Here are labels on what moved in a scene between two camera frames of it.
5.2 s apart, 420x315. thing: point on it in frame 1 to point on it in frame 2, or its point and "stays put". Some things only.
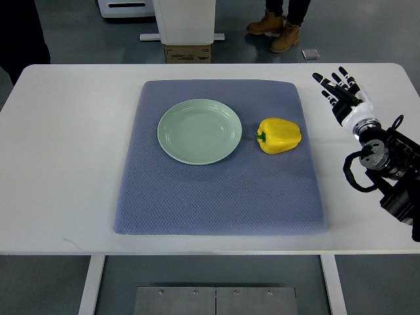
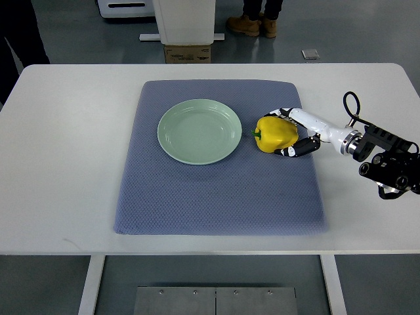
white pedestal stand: (184, 22) stays put
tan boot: (270, 23) to (243, 23)
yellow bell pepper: (275, 135) stays put
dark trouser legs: (297, 9) to (251, 8)
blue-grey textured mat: (252, 192) stays put
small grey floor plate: (310, 54) stays put
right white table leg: (335, 288) stays put
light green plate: (199, 132) stays put
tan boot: (289, 37) to (270, 27)
